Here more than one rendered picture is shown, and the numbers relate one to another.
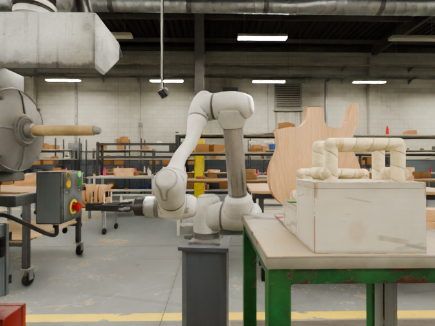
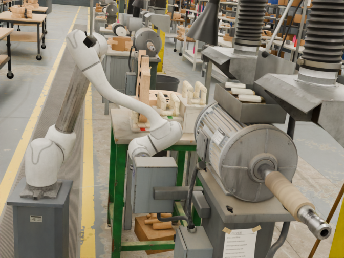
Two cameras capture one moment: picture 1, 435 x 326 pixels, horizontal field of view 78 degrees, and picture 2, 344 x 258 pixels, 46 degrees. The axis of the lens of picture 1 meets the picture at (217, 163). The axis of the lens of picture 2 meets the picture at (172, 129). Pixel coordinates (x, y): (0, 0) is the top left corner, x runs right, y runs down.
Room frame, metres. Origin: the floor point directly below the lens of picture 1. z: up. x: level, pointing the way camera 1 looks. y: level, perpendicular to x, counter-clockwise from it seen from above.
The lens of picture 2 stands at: (1.33, 2.05, 1.73)
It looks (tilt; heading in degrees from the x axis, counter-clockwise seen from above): 18 degrees down; 258
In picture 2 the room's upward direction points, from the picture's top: 5 degrees clockwise
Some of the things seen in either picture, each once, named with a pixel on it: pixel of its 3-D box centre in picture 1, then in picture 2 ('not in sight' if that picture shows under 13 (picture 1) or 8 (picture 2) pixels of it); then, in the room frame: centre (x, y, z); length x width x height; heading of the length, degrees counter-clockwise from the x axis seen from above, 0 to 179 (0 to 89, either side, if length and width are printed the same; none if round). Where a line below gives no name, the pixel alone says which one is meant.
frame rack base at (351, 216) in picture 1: (355, 212); (190, 113); (0.72, -0.37, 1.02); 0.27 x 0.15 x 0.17; 91
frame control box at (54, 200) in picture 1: (39, 203); (162, 199); (1.06, 0.70, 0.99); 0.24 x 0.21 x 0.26; 91
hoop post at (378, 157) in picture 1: (378, 163); (184, 90); (0.76, -0.45, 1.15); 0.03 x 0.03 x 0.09
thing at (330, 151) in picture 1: (331, 162); (203, 97); (0.67, -0.28, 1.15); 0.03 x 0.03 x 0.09
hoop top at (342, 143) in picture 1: (364, 143); (200, 86); (0.67, -0.37, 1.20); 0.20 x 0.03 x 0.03; 90
